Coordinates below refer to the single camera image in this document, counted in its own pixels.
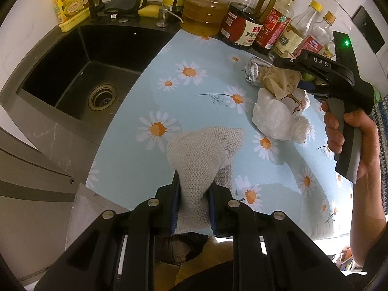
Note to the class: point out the white crumpled paper wad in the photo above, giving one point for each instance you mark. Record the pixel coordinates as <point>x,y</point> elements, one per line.
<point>303,128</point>

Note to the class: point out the white knitted cloth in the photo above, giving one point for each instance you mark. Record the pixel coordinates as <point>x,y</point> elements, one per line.
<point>197,163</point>

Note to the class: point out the aluminium foil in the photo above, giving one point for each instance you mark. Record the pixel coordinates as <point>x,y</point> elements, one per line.
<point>252,69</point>

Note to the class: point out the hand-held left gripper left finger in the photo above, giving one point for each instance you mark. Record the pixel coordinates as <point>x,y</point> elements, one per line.
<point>175,209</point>

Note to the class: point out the beige printed paper wrapper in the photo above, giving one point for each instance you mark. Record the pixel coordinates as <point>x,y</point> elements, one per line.
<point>285,89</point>

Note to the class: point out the metal sink drain strainer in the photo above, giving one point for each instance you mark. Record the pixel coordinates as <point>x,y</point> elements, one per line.
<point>102,97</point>

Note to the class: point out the metal soap dispenser pump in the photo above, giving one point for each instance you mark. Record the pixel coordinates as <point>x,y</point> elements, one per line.
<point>163,16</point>

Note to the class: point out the black kitchen sink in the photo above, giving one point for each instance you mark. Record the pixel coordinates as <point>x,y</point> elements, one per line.
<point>60,66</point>

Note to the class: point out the person's right hand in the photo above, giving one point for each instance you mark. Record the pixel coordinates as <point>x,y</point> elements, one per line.
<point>366,139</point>

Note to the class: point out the blue daisy print mat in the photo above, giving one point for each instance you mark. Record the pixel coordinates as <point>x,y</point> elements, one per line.
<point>212,112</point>

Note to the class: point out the person's right forearm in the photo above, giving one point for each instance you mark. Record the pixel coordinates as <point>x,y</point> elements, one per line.
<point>363,212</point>

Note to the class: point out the white paper towel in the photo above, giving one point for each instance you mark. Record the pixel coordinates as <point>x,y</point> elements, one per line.
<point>272,119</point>

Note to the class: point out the large cooking oil jug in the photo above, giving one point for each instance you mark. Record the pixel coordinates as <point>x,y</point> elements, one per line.
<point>206,15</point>

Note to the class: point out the clear bottle with beige label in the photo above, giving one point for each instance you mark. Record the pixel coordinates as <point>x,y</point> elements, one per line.
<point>286,41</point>

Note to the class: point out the black wall socket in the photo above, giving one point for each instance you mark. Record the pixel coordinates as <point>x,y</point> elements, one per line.
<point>368,28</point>

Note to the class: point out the red label sauce bottle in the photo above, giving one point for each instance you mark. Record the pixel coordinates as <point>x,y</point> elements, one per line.
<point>272,30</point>

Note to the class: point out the yellow dish soap bottle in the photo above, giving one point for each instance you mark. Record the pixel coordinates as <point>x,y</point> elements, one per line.
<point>69,6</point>

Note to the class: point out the grey cabinet front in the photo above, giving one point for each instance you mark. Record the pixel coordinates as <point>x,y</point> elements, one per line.
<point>30,172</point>

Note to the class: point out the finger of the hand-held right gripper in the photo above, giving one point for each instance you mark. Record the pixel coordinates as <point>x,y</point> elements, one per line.
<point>288,62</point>
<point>306,85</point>

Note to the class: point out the dark soy sauce jug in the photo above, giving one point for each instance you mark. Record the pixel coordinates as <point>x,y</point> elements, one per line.
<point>242,27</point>

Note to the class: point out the yellow sponge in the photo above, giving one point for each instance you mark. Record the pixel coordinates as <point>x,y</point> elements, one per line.
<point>148,11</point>

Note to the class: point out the grey crochet cloth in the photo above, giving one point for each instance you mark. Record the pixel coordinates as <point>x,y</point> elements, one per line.
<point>382,109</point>

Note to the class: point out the clear bottle with red label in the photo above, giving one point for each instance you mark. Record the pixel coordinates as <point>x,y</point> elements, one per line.
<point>312,44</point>

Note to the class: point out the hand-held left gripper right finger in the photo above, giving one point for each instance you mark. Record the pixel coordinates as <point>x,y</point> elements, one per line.
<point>212,210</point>

